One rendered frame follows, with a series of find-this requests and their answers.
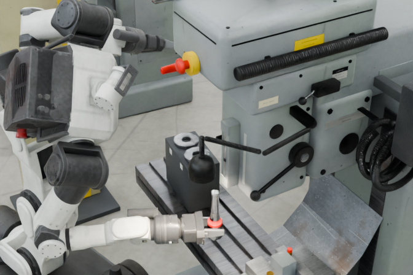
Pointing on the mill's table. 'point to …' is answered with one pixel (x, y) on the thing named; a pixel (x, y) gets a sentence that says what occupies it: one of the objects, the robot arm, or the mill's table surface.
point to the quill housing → (284, 126)
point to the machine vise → (307, 262)
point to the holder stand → (191, 201)
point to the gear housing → (291, 85)
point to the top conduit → (309, 54)
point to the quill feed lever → (299, 160)
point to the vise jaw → (259, 267)
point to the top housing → (267, 24)
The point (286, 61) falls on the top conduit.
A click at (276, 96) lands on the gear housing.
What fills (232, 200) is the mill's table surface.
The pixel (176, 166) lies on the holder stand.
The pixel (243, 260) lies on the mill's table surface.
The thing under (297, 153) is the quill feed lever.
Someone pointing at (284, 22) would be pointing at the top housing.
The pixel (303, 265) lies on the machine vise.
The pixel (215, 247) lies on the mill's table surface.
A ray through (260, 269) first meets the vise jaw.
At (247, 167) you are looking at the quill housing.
